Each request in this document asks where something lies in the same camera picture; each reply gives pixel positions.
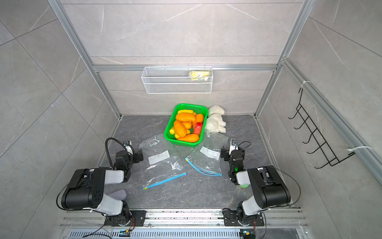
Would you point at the green plastic basket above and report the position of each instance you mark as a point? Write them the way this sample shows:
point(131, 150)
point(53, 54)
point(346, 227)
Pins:
point(201, 114)

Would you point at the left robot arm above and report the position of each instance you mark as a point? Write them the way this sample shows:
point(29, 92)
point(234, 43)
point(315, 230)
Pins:
point(85, 191)

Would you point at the orange mango at basket front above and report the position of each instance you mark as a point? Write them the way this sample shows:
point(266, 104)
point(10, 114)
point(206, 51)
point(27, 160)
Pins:
point(192, 138)

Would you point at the white wire wall basket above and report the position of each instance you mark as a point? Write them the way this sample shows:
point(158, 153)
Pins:
point(175, 80)

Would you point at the yellow sponge in wire basket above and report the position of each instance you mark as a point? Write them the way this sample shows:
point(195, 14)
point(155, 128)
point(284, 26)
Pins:
point(199, 75)

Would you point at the red mango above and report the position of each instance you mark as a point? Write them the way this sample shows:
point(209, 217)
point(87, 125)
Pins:
point(197, 128)

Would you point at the white plush toy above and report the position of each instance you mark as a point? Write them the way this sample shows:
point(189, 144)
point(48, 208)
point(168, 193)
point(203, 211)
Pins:
point(215, 123)

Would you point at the orange mango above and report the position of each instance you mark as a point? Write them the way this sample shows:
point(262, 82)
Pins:
point(179, 128)
point(186, 117)
point(192, 138)

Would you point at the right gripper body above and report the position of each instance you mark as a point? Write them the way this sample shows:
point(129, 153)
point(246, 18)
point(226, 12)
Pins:
point(226, 153)

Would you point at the clear zip-top bag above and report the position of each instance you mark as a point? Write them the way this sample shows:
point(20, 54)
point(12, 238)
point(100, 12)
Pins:
point(161, 162)
point(205, 157)

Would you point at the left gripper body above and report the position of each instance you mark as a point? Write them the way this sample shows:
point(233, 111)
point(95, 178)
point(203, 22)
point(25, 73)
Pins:
point(135, 159)

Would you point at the metal base rail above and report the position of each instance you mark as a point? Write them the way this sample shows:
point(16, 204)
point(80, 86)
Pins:
point(186, 224)

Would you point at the black wall hook rack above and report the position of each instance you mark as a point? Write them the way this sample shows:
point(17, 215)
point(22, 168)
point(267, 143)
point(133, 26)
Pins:
point(316, 136)

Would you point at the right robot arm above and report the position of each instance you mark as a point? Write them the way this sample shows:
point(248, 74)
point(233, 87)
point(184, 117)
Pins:
point(268, 188)

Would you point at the grey purple cloth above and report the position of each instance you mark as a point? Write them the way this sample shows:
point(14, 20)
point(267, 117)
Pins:
point(119, 195)

